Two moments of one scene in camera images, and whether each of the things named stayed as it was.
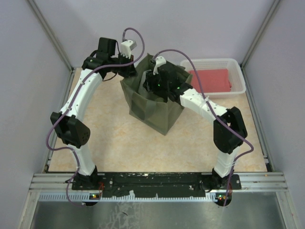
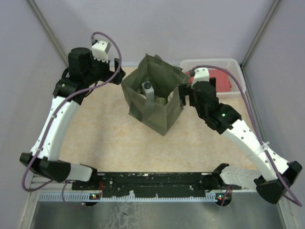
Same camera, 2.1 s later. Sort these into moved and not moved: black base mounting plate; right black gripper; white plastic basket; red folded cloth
Moved: right black gripper
Not moved: black base mounting plate; white plastic basket; red folded cloth
